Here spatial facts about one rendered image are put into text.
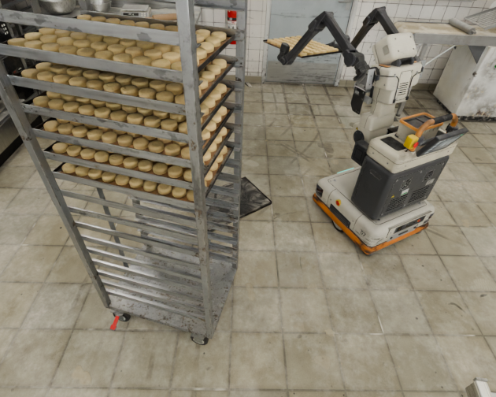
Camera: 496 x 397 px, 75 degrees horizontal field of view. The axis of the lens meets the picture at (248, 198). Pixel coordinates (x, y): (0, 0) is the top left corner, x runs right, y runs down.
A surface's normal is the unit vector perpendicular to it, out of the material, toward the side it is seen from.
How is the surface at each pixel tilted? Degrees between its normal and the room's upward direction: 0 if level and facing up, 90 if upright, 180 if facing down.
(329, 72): 90
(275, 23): 90
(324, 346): 0
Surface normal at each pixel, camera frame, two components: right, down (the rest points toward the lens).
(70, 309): 0.04, -0.74
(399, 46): 0.36, -0.06
